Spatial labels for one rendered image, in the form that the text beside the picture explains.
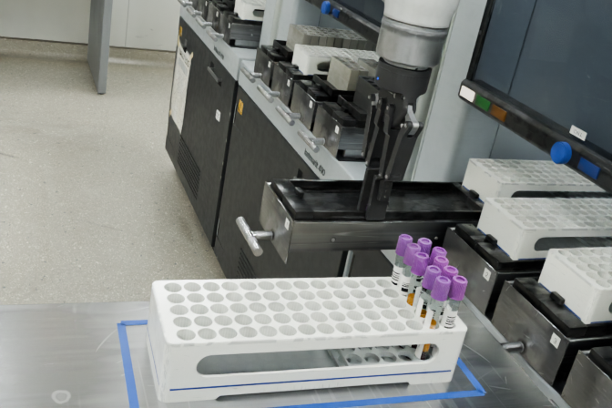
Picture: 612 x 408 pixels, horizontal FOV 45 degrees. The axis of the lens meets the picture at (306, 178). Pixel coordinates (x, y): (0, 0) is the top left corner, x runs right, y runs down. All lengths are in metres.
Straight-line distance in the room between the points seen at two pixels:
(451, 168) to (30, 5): 3.51
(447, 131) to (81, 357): 0.80
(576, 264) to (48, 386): 0.65
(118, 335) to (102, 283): 1.61
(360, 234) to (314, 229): 0.08
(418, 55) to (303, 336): 0.46
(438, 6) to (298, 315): 0.46
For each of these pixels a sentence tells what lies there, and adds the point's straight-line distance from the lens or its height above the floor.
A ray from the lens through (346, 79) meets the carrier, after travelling 1.65.
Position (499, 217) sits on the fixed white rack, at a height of 0.86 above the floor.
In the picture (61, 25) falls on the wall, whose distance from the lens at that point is 4.56.
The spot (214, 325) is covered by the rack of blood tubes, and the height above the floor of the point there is 0.88.
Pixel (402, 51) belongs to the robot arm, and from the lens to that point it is 0.99.
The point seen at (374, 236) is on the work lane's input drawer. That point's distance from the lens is 1.11.
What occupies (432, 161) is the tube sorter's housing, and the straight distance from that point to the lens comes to 1.35.
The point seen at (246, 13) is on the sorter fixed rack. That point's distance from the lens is 2.28.
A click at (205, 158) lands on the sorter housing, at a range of 2.47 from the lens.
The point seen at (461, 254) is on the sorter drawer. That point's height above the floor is 0.79.
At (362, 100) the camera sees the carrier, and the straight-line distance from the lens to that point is 1.57.
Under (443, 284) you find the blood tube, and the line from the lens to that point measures 0.70.
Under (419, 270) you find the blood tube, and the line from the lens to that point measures 0.74.
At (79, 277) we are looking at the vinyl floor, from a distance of 2.38.
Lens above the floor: 1.26
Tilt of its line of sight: 23 degrees down
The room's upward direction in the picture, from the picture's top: 11 degrees clockwise
